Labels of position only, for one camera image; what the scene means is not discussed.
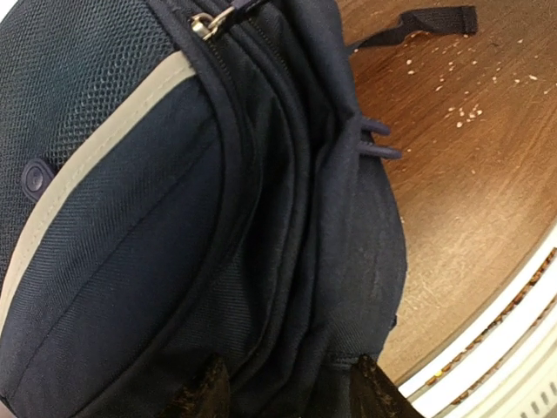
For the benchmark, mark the front aluminium rail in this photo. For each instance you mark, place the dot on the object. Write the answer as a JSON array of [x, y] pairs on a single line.
[[504, 364]]

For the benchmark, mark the navy blue backpack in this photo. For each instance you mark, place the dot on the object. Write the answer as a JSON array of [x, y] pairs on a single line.
[[182, 179]]

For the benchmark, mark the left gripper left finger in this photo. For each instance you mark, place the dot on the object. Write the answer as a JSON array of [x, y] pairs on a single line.
[[208, 395]]

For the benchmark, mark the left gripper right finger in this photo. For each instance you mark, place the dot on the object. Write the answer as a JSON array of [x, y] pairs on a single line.
[[374, 395]]

